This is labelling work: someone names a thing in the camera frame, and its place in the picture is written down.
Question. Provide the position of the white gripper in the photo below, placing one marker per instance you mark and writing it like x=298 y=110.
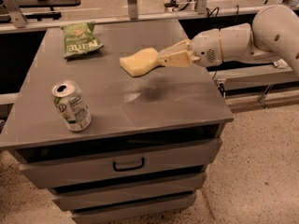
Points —
x=206 y=48

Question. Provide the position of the yellow sponge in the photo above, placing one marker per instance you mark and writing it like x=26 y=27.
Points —
x=140 y=63

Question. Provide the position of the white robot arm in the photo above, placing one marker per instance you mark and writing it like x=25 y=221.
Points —
x=272 y=35

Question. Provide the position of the silver 7up can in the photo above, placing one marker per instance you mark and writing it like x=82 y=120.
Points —
x=67 y=98

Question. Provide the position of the green chip bag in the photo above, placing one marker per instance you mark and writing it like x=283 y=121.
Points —
x=79 y=39

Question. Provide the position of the grey drawer cabinet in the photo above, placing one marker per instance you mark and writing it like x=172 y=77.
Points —
x=165 y=107

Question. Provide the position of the bottom grey drawer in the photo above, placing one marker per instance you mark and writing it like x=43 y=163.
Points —
x=178 y=201

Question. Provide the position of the grey drawer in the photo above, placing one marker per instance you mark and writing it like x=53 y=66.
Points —
x=178 y=201
x=130 y=191
x=85 y=169

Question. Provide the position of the middle grey drawer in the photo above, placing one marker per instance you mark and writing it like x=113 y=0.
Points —
x=130 y=191

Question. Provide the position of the top grey drawer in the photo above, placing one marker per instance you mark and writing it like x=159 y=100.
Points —
x=85 y=169

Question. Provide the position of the black drawer handle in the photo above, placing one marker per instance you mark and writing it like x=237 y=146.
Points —
x=128 y=166

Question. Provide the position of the metal railing frame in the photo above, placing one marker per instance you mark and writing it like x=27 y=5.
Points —
x=108 y=11

